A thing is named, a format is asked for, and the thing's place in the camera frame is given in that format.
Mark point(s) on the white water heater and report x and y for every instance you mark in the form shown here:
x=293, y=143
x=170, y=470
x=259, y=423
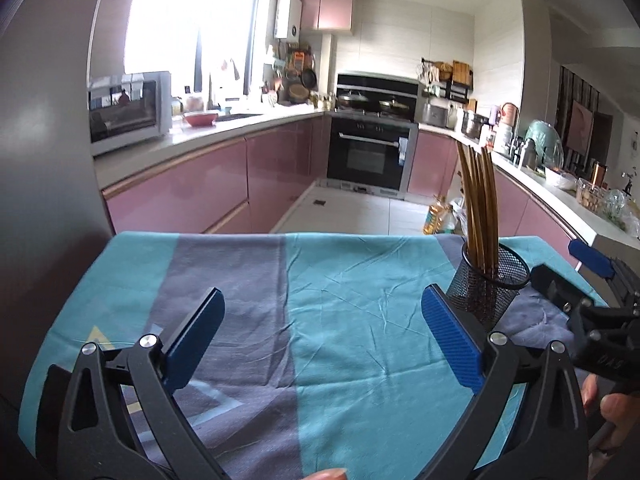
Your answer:
x=287, y=21

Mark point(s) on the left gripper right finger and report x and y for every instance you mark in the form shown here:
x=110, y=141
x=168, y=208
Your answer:
x=549, y=436

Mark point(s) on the person's right hand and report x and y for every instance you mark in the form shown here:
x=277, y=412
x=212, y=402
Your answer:
x=621, y=410

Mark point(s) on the cooking oil bottle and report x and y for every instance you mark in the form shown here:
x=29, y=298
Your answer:
x=435, y=213

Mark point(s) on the black built-in oven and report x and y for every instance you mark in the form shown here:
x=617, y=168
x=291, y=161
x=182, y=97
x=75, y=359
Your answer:
x=371, y=152

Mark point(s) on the wooden chopstick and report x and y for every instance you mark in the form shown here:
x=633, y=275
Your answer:
x=480, y=209
x=470, y=196
x=480, y=153
x=491, y=242

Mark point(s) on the silver microwave oven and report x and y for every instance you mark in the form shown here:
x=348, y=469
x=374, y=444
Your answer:
x=128, y=109

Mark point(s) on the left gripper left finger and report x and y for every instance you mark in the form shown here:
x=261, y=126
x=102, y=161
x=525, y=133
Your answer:
x=114, y=415

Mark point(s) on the black range hood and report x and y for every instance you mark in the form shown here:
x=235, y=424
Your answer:
x=378, y=94

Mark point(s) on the red bowl on counter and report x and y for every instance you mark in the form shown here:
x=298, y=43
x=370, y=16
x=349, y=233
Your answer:
x=205, y=118

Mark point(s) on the grey refrigerator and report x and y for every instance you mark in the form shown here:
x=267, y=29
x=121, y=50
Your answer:
x=53, y=216

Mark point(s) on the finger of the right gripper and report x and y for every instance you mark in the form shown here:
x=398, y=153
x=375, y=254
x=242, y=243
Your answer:
x=592, y=326
x=600, y=259

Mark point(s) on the person's left hand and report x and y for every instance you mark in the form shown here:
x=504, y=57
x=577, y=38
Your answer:
x=328, y=474

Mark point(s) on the teal grey tablecloth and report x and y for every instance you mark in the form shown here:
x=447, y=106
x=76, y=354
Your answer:
x=323, y=358

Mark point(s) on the pink kitchen cabinets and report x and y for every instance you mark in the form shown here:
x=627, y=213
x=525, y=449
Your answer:
x=243, y=185

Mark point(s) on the dark chopstick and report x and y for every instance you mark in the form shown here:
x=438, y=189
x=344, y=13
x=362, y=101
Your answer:
x=470, y=301

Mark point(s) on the black mesh utensil holder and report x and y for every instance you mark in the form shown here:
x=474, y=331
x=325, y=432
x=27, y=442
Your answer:
x=513, y=275

